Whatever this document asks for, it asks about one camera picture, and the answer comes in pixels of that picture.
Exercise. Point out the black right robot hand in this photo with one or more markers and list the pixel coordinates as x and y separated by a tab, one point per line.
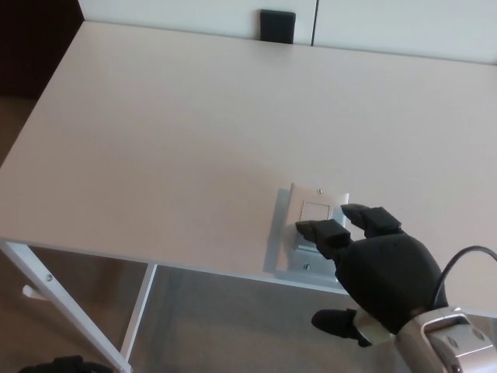
392	276

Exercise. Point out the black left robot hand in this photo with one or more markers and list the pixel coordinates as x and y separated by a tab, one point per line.
62	366

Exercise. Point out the white rocker light switch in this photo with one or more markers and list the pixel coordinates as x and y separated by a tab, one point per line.
314	200

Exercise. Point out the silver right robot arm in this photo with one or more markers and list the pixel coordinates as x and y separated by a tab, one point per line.
446	346

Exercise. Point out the white peg on table leg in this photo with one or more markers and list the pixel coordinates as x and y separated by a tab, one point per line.
32	292

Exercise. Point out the dark brown furniture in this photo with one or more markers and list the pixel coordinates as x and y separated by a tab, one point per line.
35	46

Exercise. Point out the white metal table leg frame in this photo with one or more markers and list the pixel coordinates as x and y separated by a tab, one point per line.
42	277

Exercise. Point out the black wall plate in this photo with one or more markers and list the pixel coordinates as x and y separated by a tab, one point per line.
277	26

